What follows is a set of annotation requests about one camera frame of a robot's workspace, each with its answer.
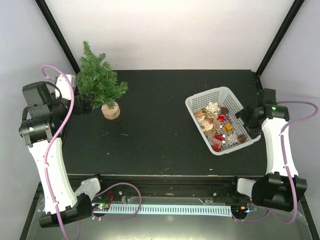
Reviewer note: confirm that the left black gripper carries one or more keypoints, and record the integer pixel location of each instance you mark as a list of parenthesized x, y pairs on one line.
[(86, 104)]

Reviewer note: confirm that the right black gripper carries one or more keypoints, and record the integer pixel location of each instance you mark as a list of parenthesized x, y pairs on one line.
[(242, 114)]

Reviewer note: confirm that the small green christmas tree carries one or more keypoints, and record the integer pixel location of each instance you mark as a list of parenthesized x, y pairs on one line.
[(98, 79)]

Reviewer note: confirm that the white plastic perforated basket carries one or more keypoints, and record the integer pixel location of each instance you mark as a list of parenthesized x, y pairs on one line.
[(196, 106)]

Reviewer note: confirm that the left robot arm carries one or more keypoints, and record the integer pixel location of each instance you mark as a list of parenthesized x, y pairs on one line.
[(42, 121)]

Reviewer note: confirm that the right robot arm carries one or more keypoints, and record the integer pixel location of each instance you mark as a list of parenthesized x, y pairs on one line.
[(281, 187)]

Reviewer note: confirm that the dark brown pinecone ornament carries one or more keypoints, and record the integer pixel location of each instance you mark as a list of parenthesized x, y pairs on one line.
[(224, 111)]

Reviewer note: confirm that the silver star ornament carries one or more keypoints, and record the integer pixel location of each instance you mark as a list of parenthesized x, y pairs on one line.
[(231, 139)]

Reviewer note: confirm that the red santa hat ornament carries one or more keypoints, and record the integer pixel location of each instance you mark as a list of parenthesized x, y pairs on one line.
[(221, 118)]

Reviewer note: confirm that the burlap bow ornament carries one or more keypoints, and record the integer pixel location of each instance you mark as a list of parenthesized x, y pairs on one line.
[(216, 126)]

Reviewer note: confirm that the red star ornament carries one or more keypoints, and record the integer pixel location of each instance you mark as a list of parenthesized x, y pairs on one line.
[(219, 136)]

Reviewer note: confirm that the white snowflake ornament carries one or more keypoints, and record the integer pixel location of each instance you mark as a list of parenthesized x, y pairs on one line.
[(212, 109)]

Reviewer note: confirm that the wooden snowman ornament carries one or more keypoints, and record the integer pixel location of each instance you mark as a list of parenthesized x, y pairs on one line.
[(206, 124)]

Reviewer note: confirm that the red gift box ornament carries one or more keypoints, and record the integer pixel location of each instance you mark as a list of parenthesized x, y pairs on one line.
[(216, 147)]

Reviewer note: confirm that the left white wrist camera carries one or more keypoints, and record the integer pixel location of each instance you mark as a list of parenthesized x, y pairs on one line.
[(63, 86)]

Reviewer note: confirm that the right black frame post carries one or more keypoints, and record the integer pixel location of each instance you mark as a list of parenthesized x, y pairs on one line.
[(285, 25)]

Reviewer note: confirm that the black frame post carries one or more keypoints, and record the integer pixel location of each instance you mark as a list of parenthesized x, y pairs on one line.
[(49, 18), (285, 25)]

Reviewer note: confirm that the left black frame post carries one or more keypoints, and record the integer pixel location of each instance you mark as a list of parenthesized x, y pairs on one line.
[(49, 18)]

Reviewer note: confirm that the white slotted cable duct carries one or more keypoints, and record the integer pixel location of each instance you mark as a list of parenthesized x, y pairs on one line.
[(161, 209)]

